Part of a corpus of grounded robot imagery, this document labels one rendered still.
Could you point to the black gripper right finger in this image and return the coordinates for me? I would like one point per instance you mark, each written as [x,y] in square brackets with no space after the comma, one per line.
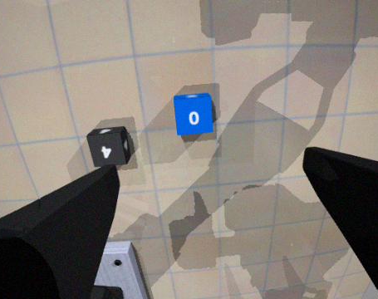
[347,186]

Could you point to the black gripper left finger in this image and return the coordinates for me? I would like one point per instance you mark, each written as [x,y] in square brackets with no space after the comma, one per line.
[52,248]

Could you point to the blue block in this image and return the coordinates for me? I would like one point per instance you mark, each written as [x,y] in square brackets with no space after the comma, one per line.
[193,114]

